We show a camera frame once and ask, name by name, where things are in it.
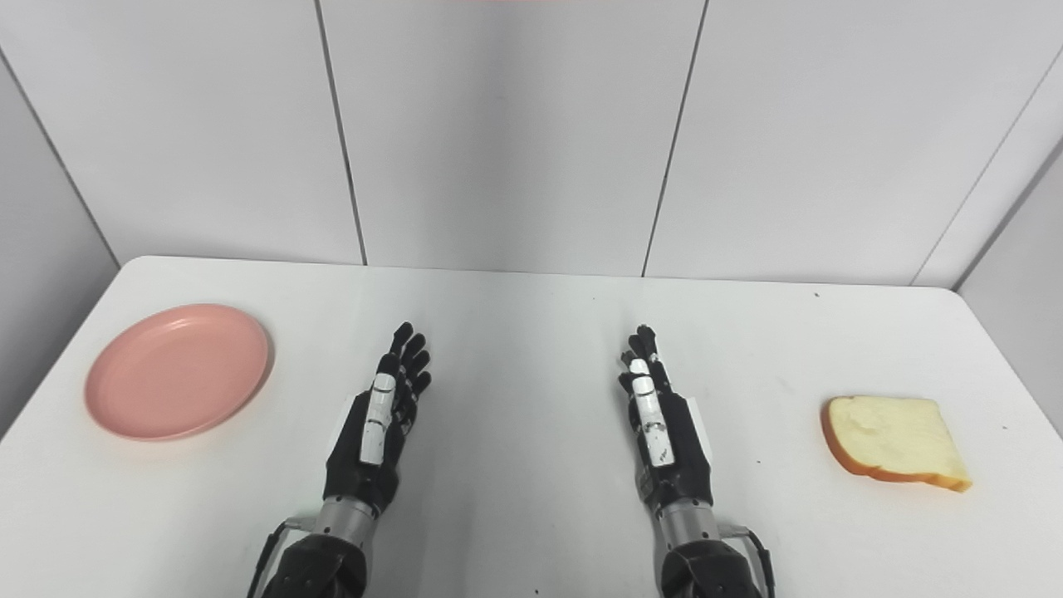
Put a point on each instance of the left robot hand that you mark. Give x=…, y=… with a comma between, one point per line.
x=365, y=465

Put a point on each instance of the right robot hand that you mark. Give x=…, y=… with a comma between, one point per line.
x=677, y=457

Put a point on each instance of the slice of bread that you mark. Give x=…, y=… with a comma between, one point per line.
x=893, y=440

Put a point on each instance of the pink plate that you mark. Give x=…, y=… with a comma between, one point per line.
x=178, y=371

